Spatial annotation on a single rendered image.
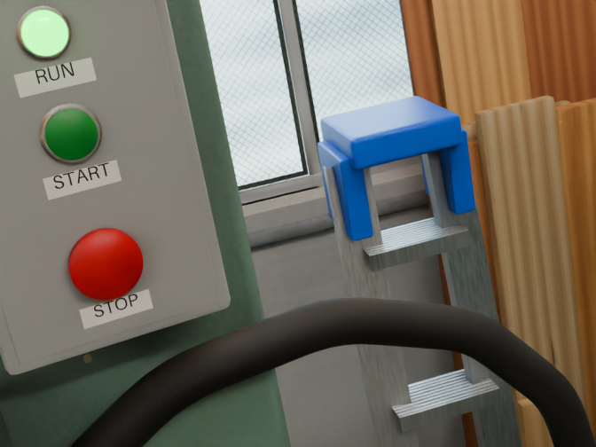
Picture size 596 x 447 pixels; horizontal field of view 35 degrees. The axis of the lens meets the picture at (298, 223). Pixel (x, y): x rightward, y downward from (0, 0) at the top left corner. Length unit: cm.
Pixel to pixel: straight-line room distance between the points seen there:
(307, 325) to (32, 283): 14
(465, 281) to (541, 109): 49
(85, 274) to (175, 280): 4
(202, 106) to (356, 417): 179
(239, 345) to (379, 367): 95
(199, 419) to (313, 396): 165
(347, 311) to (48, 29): 20
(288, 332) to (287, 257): 156
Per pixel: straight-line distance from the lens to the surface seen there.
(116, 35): 38
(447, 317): 50
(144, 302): 41
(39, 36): 37
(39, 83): 38
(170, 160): 40
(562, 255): 188
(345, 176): 128
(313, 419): 219
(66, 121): 38
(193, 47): 46
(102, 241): 39
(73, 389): 49
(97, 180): 39
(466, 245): 137
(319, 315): 46
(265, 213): 197
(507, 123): 176
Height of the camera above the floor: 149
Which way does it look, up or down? 20 degrees down
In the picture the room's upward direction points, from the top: 10 degrees counter-clockwise
